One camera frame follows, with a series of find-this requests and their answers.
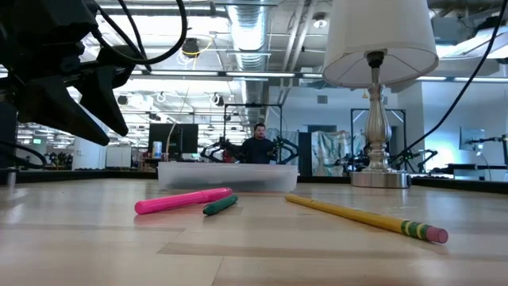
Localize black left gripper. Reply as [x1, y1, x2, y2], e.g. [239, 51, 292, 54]
[0, 0, 130, 146]

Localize pink highlighter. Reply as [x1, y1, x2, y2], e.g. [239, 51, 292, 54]
[133, 187, 234, 216]

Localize green crayon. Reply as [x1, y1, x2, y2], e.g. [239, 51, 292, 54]
[202, 193, 240, 217]

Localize yellow pencil with pink eraser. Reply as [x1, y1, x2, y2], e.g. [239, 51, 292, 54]
[284, 193, 449, 245]

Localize clear plastic supply box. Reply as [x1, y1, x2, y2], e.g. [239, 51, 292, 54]
[156, 161, 299, 194]

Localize white pillar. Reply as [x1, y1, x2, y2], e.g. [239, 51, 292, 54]
[71, 137, 107, 171]

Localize white cabinet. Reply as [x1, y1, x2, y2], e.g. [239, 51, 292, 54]
[105, 145, 133, 168]

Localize black room divider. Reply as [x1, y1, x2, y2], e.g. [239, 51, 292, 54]
[0, 101, 19, 170]

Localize black monitor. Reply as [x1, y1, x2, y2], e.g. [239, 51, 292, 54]
[148, 123, 199, 160]

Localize person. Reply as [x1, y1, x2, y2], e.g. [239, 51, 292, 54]
[237, 122, 279, 164]

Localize plastic tarp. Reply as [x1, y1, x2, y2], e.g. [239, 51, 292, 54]
[311, 129, 366, 177]

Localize silver lamp with white shade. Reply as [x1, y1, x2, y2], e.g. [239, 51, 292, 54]
[321, 0, 440, 189]

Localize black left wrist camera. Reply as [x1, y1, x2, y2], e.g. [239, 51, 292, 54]
[97, 45, 136, 79]

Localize black table edge frame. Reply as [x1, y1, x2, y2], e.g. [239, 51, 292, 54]
[0, 169, 508, 195]

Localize black ceiling camera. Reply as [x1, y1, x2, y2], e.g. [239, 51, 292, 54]
[181, 37, 201, 60]

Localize silver air duct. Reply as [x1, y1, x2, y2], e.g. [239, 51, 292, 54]
[225, 0, 271, 128]

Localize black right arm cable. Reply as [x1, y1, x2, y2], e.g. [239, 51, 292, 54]
[391, 0, 508, 160]

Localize wall monitor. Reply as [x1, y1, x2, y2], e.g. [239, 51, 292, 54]
[459, 126, 486, 152]

